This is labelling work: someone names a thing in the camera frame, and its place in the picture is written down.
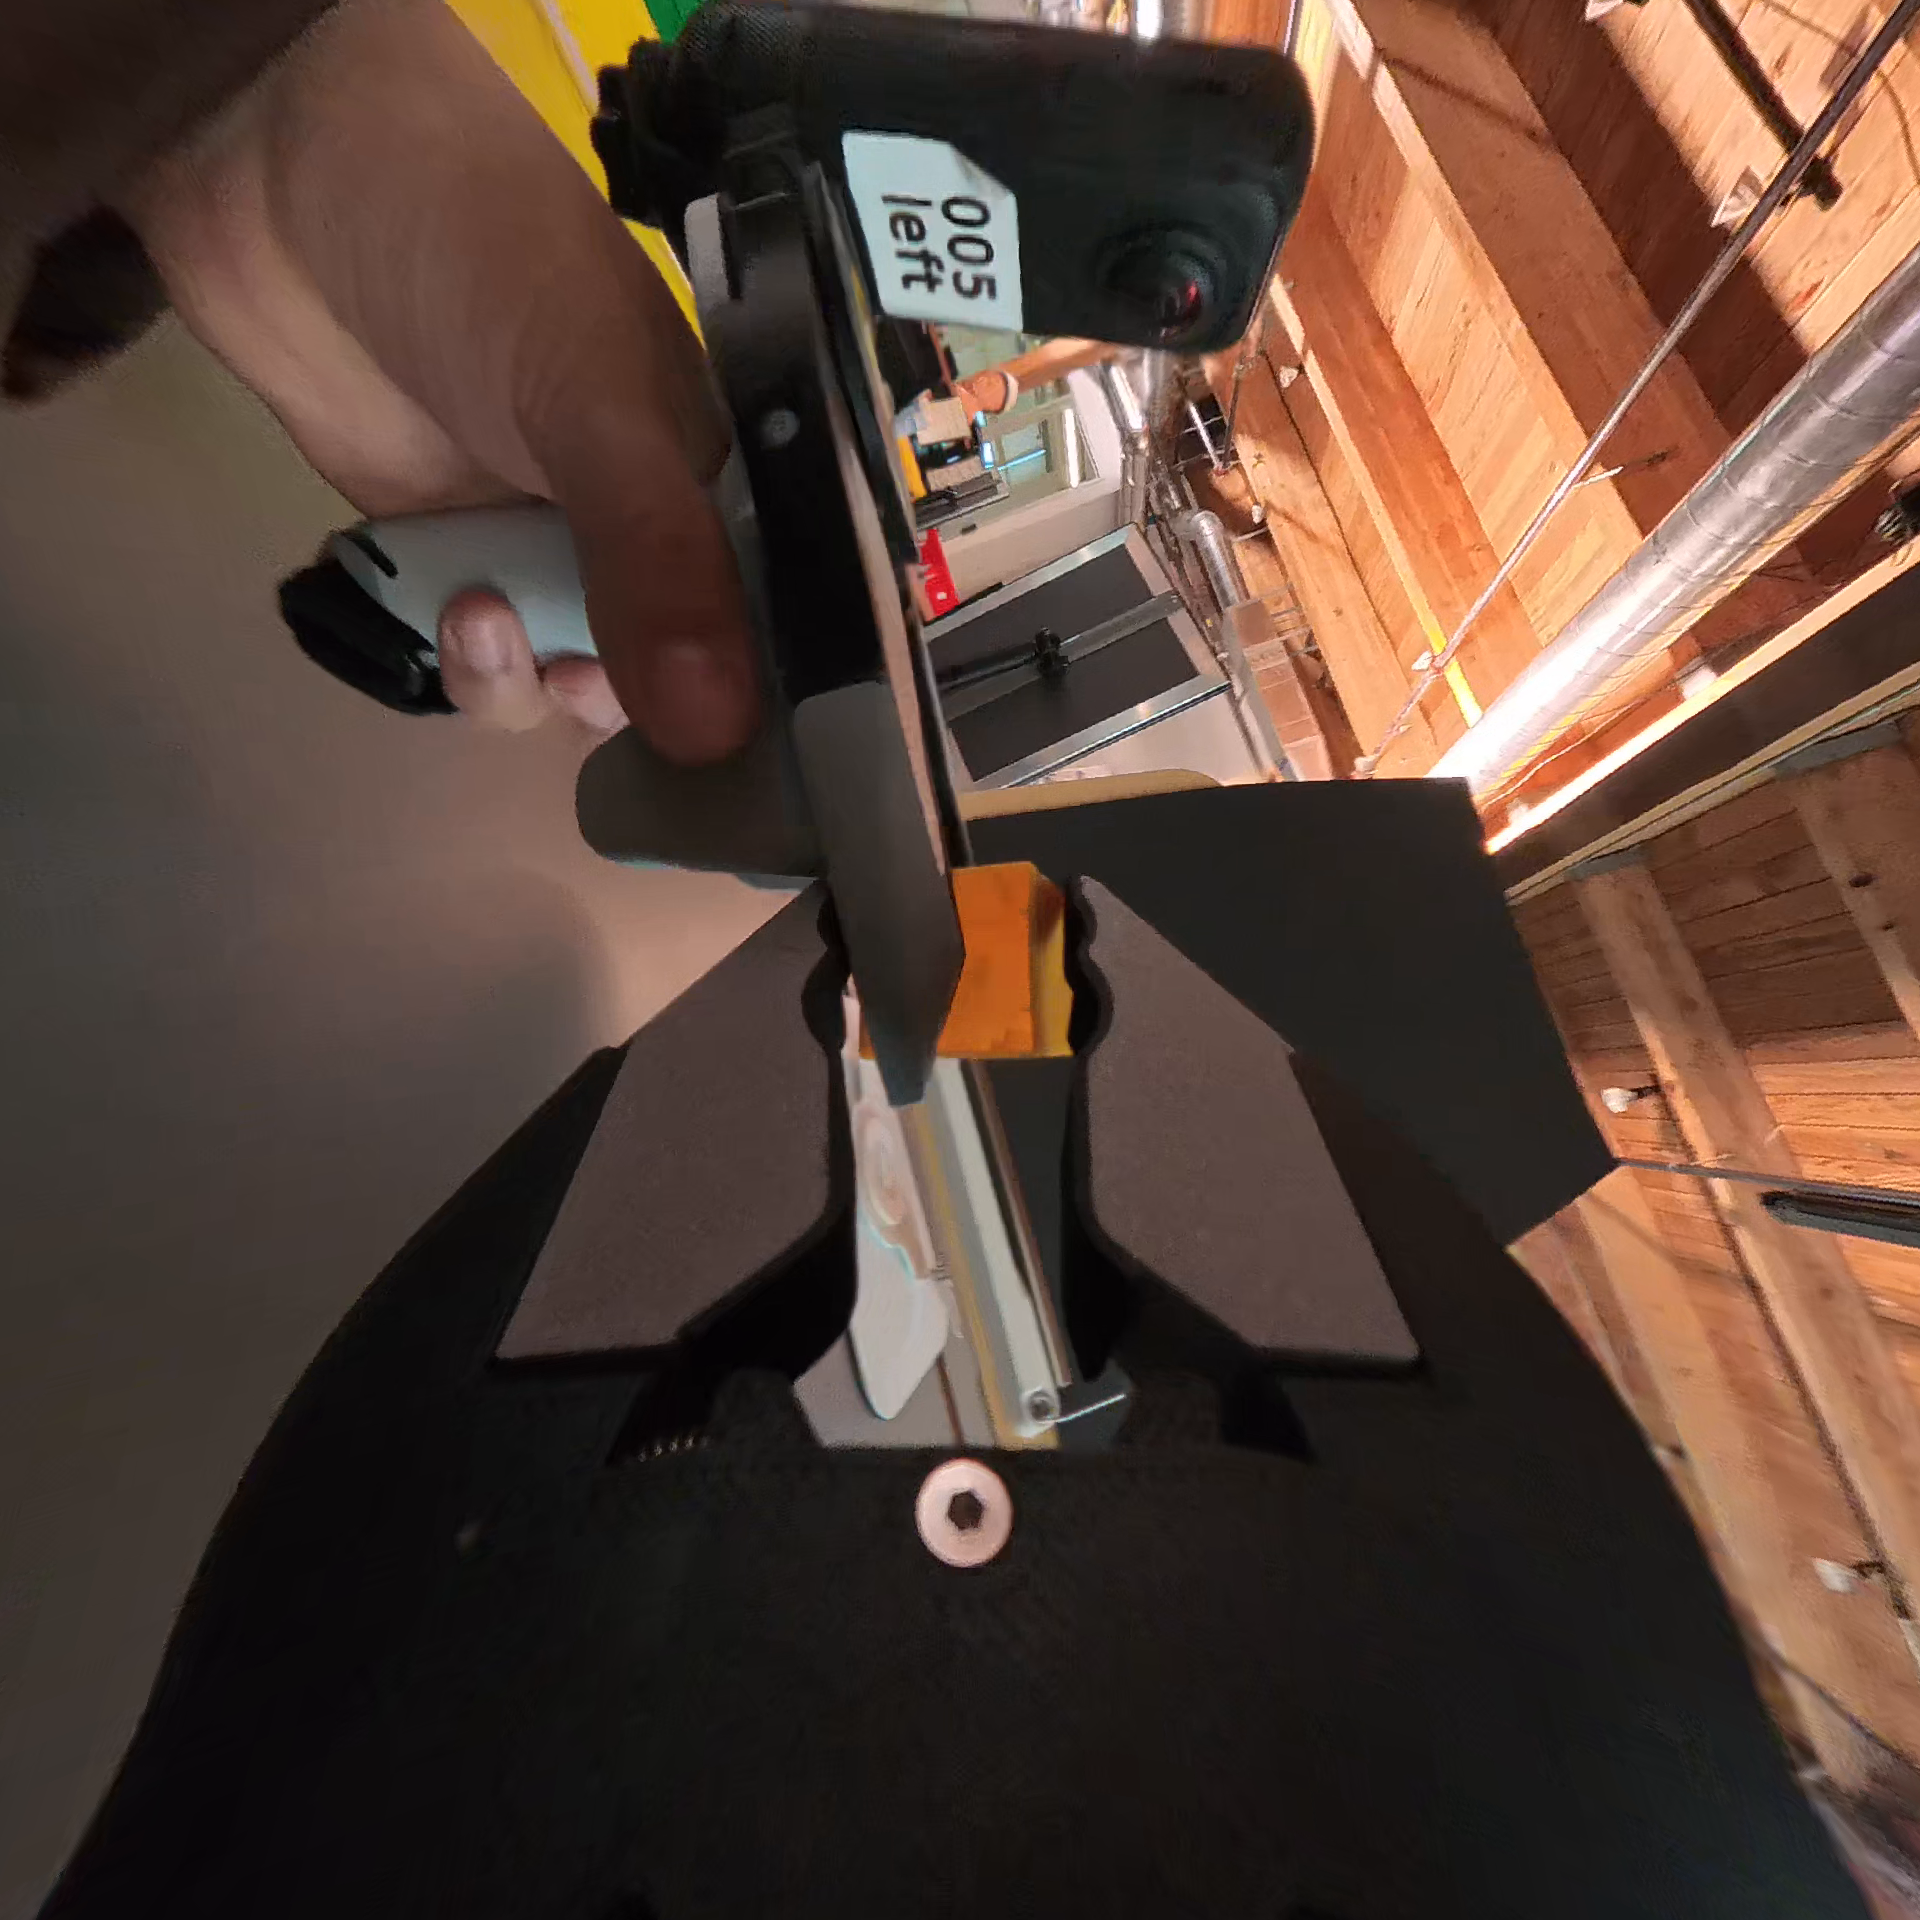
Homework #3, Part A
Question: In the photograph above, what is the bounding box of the person's left hand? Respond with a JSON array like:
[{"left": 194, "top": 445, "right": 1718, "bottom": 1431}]
[{"left": 123, "top": 0, "right": 761, "bottom": 771}]

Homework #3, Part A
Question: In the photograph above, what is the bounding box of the yellow box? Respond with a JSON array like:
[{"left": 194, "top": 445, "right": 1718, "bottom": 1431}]
[{"left": 446, "top": 0, "right": 710, "bottom": 339}]

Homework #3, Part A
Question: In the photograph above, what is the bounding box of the black metal beam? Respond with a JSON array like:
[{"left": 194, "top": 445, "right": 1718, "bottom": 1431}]
[{"left": 1492, "top": 551, "right": 1920, "bottom": 902}]

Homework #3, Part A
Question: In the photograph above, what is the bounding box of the black framed double panel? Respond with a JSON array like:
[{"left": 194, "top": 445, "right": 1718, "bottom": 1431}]
[{"left": 919, "top": 520, "right": 1289, "bottom": 790}]

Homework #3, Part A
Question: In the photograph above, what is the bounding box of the silver ventilation duct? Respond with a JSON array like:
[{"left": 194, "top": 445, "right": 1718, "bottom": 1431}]
[{"left": 1431, "top": 268, "right": 1920, "bottom": 799}]

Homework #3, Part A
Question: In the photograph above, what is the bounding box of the person's left forearm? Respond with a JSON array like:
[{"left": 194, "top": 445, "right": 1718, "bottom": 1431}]
[{"left": 0, "top": 0, "right": 353, "bottom": 404}]

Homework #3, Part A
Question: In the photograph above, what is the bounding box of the black board with wooden frame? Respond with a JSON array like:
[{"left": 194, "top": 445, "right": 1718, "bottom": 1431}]
[{"left": 854, "top": 768, "right": 1617, "bottom": 1455}]

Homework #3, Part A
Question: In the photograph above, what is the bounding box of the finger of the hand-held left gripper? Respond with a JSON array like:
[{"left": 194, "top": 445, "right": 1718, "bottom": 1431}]
[{"left": 788, "top": 679, "right": 968, "bottom": 1113}]

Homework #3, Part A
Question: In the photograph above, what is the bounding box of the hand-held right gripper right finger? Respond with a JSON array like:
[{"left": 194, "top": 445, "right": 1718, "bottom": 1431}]
[{"left": 1055, "top": 873, "right": 1421, "bottom": 1394}]

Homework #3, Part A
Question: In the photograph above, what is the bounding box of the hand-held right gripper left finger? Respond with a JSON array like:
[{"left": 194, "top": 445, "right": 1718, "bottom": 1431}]
[{"left": 492, "top": 886, "right": 863, "bottom": 1377}]

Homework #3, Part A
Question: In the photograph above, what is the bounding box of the orange plastic block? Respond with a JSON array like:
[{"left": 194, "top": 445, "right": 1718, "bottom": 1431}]
[{"left": 854, "top": 858, "right": 1075, "bottom": 1060}]

